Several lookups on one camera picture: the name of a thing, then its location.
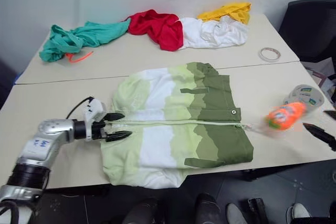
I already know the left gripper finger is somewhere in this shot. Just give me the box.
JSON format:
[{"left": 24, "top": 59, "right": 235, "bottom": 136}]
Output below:
[
  {"left": 104, "top": 112, "right": 125, "bottom": 122},
  {"left": 104, "top": 130, "right": 133, "bottom": 143}
]

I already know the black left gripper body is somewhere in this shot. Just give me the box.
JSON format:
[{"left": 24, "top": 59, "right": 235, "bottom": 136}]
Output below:
[{"left": 91, "top": 120, "right": 109, "bottom": 141}]

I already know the green gradient zip jacket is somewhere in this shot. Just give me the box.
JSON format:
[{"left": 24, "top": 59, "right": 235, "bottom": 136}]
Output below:
[{"left": 100, "top": 61, "right": 255, "bottom": 189}]

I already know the orange plastic bottle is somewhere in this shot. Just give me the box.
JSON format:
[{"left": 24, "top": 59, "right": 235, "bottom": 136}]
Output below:
[{"left": 261, "top": 101, "right": 308, "bottom": 132}]

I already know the cardboard box with papers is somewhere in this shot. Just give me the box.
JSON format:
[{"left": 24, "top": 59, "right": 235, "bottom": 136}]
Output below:
[{"left": 301, "top": 57, "right": 336, "bottom": 105}]

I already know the dark rounded shape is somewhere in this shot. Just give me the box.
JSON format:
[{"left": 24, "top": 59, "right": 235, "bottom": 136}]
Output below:
[
  {"left": 195, "top": 193, "right": 224, "bottom": 224},
  {"left": 122, "top": 197, "right": 161, "bottom": 224}
]

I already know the white shoe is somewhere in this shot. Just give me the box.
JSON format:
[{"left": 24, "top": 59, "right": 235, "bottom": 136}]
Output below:
[
  {"left": 226, "top": 202, "right": 248, "bottom": 224},
  {"left": 285, "top": 202, "right": 312, "bottom": 221}
]

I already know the teal cloth garment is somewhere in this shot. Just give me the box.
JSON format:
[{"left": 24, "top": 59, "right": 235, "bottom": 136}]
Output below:
[{"left": 39, "top": 19, "right": 131, "bottom": 63}]

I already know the black office chair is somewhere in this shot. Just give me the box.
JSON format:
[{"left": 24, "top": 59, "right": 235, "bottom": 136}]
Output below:
[{"left": 278, "top": 0, "right": 336, "bottom": 63}]

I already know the clear tape roll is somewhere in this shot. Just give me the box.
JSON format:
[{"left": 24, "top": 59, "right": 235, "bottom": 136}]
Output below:
[{"left": 258, "top": 47, "right": 281, "bottom": 63}]

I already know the red cloth garment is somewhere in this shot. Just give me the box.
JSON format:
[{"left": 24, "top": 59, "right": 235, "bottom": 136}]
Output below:
[{"left": 127, "top": 9, "right": 184, "bottom": 52}]

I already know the black chair base leg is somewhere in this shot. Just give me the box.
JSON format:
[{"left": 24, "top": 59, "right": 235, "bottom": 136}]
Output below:
[{"left": 247, "top": 197, "right": 269, "bottom": 224}]

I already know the white cloth garment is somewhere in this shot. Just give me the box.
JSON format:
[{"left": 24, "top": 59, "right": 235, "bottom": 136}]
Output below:
[{"left": 177, "top": 15, "right": 249, "bottom": 51}]

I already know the yellow cloth garment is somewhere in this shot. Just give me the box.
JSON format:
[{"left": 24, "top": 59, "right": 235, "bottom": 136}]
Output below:
[{"left": 196, "top": 2, "right": 252, "bottom": 25}]

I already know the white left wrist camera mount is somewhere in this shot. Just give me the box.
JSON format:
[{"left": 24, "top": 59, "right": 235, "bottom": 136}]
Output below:
[{"left": 83, "top": 98, "right": 108, "bottom": 140}]

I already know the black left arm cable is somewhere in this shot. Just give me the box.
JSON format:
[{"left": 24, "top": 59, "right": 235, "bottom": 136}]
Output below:
[{"left": 65, "top": 97, "right": 96, "bottom": 120}]

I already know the orange cord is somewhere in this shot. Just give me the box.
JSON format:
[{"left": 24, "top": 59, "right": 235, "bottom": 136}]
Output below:
[{"left": 65, "top": 50, "right": 95, "bottom": 64}]

